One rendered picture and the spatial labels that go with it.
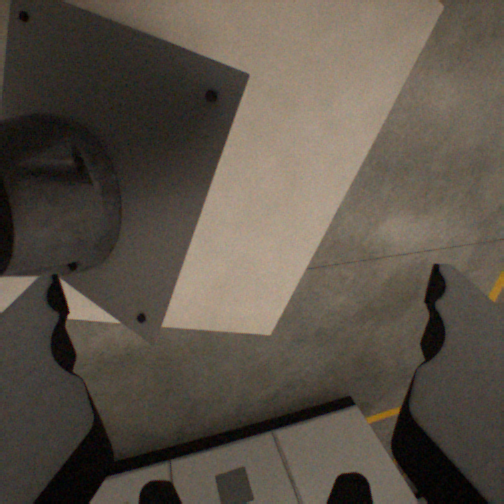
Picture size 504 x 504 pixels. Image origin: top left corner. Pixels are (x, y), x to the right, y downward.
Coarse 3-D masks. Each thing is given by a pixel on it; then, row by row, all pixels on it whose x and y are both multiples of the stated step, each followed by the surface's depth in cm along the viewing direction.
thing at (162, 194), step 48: (48, 0) 26; (48, 48) 27; (96, 48) 26; (144, 48) 24; (48, 96) 29; (96, 96) 27; (144, 96) 25; (192, 96) 23; (240, 96) 22; (144, 144) 26; (192, 144) 24; (144, 192) 27; (192, 192) 25; (144, 240) 28; (96, 288) 33; (144, 288) 30; (144, 336) 32
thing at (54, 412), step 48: (48, 288) 10; (0, 336) 8; (48, 336) 8; (0, 384) 7; (48, 384) 7; (0, 432) 6; (48, 432) 6; (96, 432) 6; (0, 480) 5; (48, 480) 5; (96, 480) 6
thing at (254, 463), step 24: (240, 432) 252; (264, 432) 253; (192, 456) 231; (216, 456) 232; (240, 456) 233; (264, 456) 234; (192, 480) 217; (216, 480) 218; (240, 480) 218; (264, 480) 220; (288, 480) 221
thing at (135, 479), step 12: (144, 456) 232; (156, 456) 232; (168, 456) 233; (120, 468) 224; (132, 468) 224; (144, 468) 223; (156, 468) 222; (168, 468) 223; (108, 480) 214; (120, 480) 214; (132, 480) 215; (144, 480) 215; (168, 480) 216; (108, 492) 208; (120, 492) 208; (132, 492) 209
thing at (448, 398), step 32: (448, 288) 9; (448, 320) 8; (480, 320) 8; (448, 352) 7; (480, 352) 7; (416, 384) 7; (448, 384) 7; (480, 384) 7; (416, 416) 6; (448, 416) 6; (480, 416) 6; (416, 448) 6; (448, 448) 5; (480, 448) 5; (416, 480) 6; (448, 480) 5; (480, 480) 5
